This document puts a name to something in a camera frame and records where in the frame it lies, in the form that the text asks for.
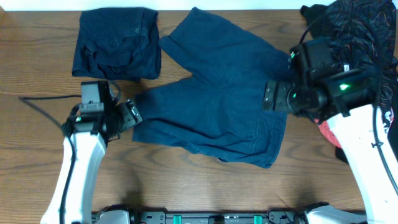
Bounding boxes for folded dark navy garment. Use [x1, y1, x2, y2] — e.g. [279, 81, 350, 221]
[72, 7, 161, 82]

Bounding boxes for black patterned garment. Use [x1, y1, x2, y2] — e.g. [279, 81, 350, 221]
[300, 0, 397, 153]

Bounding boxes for left black cable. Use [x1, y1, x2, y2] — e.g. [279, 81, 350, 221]
[18, 95, 82, 224]

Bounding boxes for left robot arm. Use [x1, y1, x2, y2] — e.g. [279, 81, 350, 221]
[41, 81, 142, 223]

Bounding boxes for black cable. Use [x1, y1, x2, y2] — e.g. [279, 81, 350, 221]
[18, 95, 82, 224]
[298, 12, 398, 184]

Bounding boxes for right black cable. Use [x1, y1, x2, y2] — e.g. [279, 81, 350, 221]
[298, 12, 398, 184]

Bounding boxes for red orange garment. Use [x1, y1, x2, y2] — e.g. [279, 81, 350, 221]
[314, 119, 342, 149]

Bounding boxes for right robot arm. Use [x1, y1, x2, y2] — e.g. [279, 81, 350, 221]
[262, 38, 397, 223]

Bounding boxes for navy blue shorts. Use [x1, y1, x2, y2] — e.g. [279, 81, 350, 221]
[132, 8, 293, 169]

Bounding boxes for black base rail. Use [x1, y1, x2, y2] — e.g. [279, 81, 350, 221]
[91, 205, 368, 224]

